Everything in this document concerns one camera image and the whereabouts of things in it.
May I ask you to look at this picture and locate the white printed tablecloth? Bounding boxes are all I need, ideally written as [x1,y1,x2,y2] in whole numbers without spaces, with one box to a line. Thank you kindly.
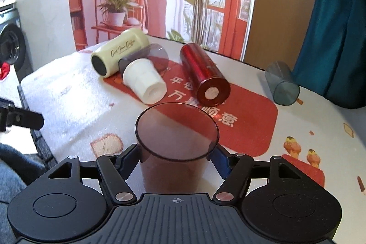
[21,48,365,243]

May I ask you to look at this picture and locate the black front-load washing machine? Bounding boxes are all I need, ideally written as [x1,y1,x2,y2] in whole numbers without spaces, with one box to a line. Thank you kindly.
[0,5,33,82]

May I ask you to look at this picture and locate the translucent maroon plastic cup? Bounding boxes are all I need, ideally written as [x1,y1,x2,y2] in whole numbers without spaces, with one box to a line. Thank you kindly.
[135,102,220,194]

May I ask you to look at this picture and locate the cream yellow tumbler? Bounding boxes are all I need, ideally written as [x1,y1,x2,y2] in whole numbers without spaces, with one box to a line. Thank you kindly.
[91,28,150,78]

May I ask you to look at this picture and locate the wooden panel board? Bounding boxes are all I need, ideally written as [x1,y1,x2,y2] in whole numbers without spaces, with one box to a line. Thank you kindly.
[244,0,315,69]

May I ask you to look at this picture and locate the translucent purple plastic cup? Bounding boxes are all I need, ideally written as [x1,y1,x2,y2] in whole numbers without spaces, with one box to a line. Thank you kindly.
[118,43,169,75]

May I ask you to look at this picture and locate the translucent grey-blue plastic cup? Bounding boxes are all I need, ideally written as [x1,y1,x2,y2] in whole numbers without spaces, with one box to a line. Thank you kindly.
[265,61,300,106]

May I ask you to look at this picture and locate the shiny red metal tumbler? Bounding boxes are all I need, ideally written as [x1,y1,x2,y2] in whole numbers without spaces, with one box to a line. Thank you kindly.
[180,43,231,107]

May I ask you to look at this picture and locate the teal blue curtain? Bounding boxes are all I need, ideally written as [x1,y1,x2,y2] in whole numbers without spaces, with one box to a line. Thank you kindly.
[293,0,365,109]

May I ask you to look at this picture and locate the white paper cup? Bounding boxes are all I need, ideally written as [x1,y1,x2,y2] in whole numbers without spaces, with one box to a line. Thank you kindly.
[122,58,167,105]

